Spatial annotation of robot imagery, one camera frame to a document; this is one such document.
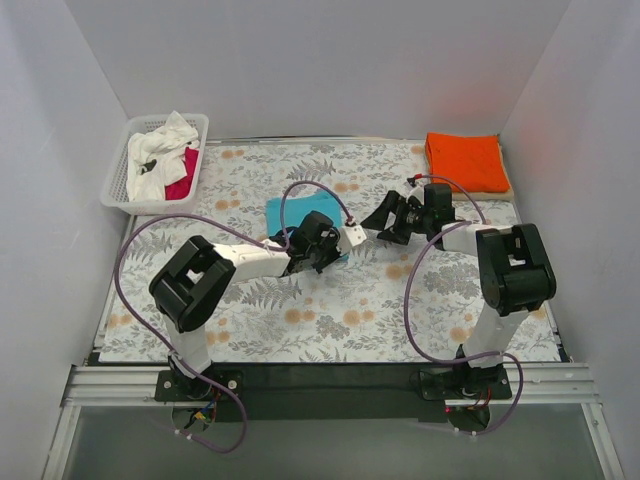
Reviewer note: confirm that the folded orange t shirt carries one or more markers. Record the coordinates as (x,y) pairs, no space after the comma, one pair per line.
(444,143)

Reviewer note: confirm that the floral patterned table mat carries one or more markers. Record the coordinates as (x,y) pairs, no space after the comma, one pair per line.
(383,303)

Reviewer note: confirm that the aluminium frame rail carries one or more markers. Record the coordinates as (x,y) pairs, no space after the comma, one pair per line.
(120,385)

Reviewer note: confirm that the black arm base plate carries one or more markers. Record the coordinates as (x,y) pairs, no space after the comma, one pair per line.
(332,391)

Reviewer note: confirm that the white plastic laundry basket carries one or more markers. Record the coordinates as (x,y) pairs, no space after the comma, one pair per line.
(114,192)

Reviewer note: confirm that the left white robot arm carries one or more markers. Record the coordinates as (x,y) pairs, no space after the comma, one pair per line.
(190,286)

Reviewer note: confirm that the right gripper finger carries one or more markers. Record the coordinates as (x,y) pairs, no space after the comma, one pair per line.
(397,233)
(377,220)

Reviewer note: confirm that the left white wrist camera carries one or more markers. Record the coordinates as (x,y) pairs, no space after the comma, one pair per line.
(351,235)

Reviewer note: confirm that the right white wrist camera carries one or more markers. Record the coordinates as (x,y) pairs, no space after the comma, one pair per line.
(417,190)

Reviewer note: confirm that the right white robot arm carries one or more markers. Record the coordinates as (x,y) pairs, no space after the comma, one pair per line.
(515,277)

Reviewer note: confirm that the teal t shirt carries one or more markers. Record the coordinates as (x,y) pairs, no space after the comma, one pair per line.
(297,208)

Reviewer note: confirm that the magenta t shirt in basket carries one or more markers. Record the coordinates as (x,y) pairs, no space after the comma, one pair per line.
(181,188)

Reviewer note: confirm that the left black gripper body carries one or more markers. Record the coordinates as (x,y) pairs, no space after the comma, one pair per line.
(326,255)

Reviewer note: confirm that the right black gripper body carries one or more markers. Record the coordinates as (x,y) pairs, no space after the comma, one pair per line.
(401,218)

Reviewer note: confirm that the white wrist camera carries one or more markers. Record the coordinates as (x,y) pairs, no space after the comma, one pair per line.
(417,190)
(351,235)

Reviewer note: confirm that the white t shirt in basket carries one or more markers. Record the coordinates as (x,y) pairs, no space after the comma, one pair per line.
(154,158)

